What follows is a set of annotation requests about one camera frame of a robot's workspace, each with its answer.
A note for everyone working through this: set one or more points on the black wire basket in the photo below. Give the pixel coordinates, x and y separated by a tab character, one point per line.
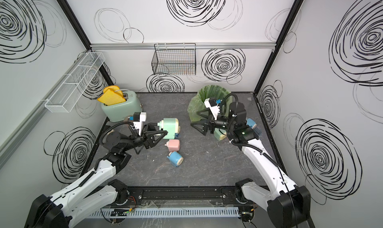
174	59

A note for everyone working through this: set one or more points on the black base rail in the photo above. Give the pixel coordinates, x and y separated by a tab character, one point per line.
229	195

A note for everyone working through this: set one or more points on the yellow toy toast slice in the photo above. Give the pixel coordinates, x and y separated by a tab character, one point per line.
111	95

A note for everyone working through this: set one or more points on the bin with green bag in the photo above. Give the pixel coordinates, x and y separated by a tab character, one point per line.
197	102

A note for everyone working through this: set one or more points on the pink pencil sharpener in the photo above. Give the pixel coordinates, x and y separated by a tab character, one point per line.
173	145

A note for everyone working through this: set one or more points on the green sharpener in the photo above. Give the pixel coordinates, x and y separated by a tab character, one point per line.
220	134
171	125

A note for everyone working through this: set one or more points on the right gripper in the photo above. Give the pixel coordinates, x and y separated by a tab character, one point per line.
212	123

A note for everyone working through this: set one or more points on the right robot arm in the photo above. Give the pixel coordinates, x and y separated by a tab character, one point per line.
248	142

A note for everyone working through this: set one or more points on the white wire shelf basket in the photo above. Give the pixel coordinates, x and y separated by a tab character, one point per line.
66	96

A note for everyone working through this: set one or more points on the mint green toaster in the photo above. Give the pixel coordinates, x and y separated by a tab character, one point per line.
120	111

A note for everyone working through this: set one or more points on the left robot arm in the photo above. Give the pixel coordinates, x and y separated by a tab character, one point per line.
69	206

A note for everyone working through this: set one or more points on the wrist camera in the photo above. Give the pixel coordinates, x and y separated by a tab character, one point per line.
138	119
213	105

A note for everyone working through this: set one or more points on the grey slotted cable duct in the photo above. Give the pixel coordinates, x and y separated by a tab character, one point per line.
151	213

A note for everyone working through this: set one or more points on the green sharpener bottom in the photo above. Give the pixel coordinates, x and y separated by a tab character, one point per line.
171	125

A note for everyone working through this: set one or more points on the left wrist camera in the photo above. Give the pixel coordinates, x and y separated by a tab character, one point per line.
138	119

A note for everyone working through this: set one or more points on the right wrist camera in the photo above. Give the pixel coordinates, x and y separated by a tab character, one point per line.
213	105

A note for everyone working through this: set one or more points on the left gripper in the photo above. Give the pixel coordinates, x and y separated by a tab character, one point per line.
148	140

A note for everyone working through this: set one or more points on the blue sharpener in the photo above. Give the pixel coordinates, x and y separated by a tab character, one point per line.
175	158
178	132
251	123

